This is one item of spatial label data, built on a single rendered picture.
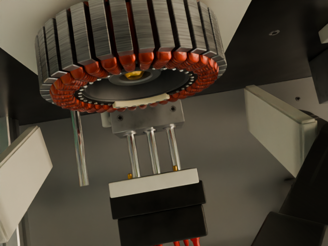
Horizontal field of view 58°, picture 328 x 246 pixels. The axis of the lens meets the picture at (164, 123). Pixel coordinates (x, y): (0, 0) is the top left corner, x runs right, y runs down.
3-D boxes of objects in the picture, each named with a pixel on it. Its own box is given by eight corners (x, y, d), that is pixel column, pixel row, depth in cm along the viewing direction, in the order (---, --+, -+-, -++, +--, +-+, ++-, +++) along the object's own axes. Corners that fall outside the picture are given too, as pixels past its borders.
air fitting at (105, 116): (97, 99, 32) (101, 126, 31) (108, 97, 32) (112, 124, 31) (99, 101, 33) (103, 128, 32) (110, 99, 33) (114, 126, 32)
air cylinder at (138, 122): (105, 83, 31) (112, 134, 30) (175, 71, 31) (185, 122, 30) (113, 95, 36) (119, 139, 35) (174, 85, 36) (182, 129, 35)
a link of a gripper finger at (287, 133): (300, 122, 12) (318, 119, 12) (243, 86, 18) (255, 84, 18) (301, 186, 13) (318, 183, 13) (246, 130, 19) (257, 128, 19)
